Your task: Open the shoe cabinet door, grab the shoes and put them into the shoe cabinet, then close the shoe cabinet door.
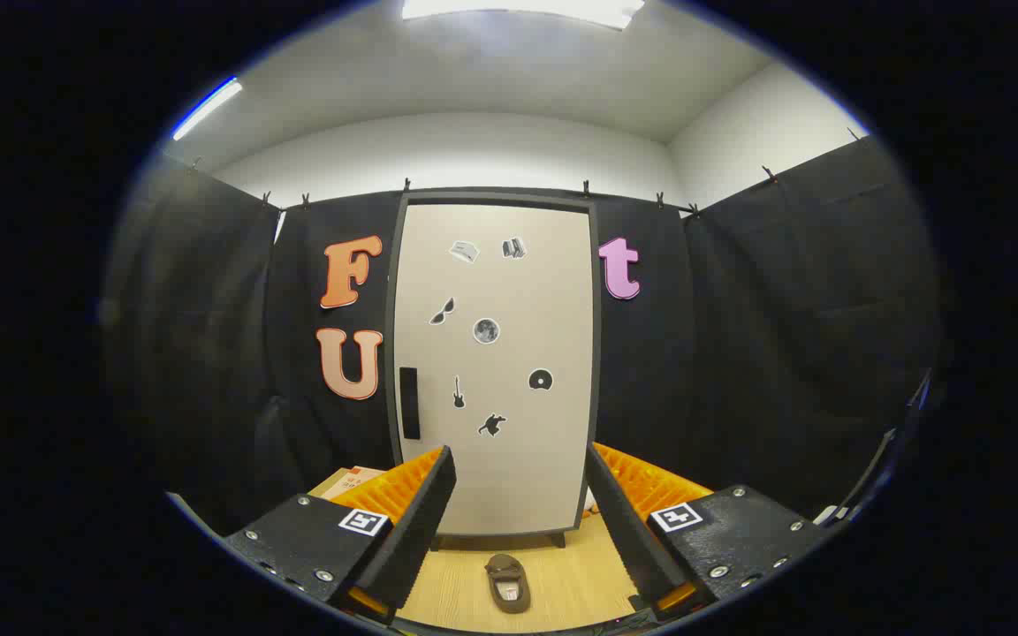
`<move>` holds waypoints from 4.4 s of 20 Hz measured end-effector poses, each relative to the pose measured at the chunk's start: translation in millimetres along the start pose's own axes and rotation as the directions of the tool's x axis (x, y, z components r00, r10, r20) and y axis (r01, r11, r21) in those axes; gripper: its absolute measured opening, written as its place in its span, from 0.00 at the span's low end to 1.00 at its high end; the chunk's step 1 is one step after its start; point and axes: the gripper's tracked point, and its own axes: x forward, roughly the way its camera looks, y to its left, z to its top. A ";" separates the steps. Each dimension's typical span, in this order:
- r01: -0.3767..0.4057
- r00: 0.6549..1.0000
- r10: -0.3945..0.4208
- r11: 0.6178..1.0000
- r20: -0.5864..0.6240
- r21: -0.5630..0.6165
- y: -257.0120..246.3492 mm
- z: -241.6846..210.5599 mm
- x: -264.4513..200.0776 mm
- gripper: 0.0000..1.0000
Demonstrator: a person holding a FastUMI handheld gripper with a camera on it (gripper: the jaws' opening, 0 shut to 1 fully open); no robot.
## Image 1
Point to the dark grey shoe cabinet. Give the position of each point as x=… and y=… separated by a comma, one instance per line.
x=496, y=200

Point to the brown fuzzy shoe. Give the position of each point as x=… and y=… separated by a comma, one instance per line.
x=509, y=594

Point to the dark thin frame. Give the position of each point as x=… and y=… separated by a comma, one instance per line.
x=876, y=468

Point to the wide ceiling light panel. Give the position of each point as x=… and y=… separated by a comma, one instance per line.
x=518, y=9

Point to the light grey rounded panel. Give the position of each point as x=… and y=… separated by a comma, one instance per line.
x=195, y=517

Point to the black backdrop cloth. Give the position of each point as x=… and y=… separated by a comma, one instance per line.
x=739, y=353

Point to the beige orange cover book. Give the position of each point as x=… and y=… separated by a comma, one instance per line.
x=359, y=480

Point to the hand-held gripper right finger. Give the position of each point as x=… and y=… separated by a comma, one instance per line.
x=628, y=539

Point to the row of black cloth clips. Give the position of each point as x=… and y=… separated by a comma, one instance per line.
x=406, y=185

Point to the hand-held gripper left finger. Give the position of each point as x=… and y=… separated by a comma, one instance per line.
x=421, y=530

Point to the narrow ceiling light strip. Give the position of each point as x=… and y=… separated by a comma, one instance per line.
x=207, y=109

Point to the beige shoe cabinet door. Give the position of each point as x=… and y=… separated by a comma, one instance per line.
x=518, y=291

